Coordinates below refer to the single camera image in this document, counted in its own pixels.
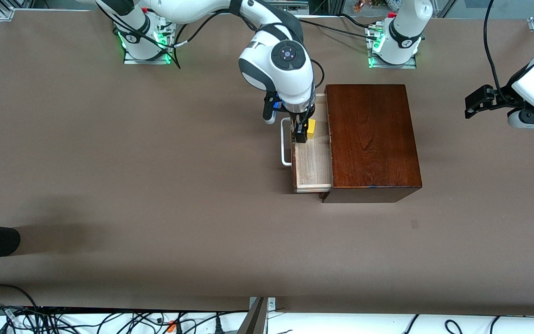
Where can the dark red-brown wooden cabinet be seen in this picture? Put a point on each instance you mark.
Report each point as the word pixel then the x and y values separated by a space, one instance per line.
pixel 373 139

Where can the yellow wooden block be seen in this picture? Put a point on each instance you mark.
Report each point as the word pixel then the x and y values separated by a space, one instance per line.
pixel 311 130

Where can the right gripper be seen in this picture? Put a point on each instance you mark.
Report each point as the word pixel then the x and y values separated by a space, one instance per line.
pixel 300 121

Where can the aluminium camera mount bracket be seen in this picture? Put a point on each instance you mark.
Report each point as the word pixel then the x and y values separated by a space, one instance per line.
pixel 257 320

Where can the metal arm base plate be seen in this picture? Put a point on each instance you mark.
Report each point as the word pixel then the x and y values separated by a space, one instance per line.
pixel 130 61
pixel 397 66

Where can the light wooden drawer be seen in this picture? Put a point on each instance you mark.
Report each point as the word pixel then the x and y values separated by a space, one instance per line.
pixel 313 167

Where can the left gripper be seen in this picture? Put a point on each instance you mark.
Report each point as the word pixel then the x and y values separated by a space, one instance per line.
pixel 502 94

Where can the brown table cover mat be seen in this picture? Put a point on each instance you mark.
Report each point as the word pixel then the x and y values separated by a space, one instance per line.
pixel 155 185

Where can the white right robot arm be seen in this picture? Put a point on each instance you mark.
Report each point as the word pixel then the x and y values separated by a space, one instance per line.
pixel 276 69

